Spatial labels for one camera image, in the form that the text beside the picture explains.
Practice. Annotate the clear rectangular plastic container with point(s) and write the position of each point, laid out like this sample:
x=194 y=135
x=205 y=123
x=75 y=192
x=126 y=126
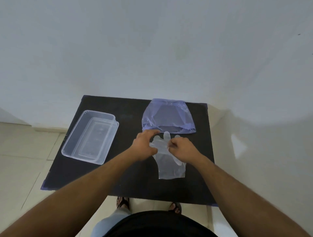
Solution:
x=85 y=136

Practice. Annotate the person's right fingers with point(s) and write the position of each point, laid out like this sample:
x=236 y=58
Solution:
x=174 y=142

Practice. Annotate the grey trousers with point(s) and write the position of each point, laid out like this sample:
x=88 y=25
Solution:
x=107 y=224

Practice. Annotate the person's left forearm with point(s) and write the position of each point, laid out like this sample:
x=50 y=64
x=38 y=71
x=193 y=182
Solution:
x=73 y=197

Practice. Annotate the blue plastic bag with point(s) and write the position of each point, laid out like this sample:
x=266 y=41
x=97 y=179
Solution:
x=168 y=114

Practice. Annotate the person's left thumb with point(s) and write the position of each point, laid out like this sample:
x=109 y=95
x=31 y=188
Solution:
x=154 y=149

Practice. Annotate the clear disposable plastic glove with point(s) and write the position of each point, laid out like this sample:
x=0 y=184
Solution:
x=171 y=169

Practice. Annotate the person's right forearm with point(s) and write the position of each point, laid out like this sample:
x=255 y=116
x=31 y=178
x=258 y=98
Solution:
x=244 y=200

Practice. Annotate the clear plastic container lid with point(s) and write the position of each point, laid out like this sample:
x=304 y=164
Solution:
x=108 y=144

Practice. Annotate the black sandal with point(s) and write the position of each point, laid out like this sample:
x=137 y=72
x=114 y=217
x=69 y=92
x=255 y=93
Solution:
x=176 y=207
x=123 y=202

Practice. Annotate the person's left hand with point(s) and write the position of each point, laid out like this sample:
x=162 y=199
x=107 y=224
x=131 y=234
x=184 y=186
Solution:
x=141 y=146

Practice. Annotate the person's right hand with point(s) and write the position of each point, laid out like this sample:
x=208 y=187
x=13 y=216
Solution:
x=187 y=151

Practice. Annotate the black shirt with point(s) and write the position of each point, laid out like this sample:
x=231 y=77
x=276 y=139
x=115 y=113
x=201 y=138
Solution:
x=161 y=224

